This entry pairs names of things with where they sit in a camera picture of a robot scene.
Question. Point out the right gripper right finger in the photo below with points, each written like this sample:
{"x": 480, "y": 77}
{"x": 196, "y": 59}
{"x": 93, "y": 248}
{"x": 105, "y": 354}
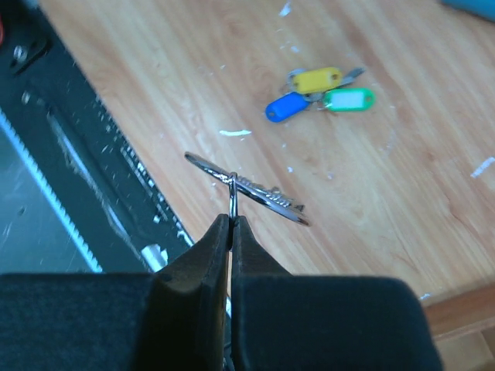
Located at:
{"x": 282, "y": 321}

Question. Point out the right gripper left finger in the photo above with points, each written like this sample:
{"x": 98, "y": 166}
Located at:
{"x": 169, "y": 320}

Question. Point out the silver metal keyring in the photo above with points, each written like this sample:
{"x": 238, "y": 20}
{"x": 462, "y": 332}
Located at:
{"x": 273, "y": 198}

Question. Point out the dark blue key tag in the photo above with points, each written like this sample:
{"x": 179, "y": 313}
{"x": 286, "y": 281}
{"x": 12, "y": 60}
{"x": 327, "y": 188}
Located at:
{"x": 285, "y": 107}

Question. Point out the green key tag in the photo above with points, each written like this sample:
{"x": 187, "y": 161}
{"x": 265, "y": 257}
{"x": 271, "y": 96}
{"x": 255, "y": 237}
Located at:
{"x": 349, "y": 99}

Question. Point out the yellow key tag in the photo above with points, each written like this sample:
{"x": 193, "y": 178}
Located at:
{"x": 317, "y": 81}

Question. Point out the folded blue cloth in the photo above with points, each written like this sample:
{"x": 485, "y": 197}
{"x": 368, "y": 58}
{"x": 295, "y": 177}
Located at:
{"x": 484, "y": 9}

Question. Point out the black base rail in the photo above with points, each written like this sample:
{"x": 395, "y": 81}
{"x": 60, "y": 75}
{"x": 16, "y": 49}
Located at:
{"x": 75, "y": 196}

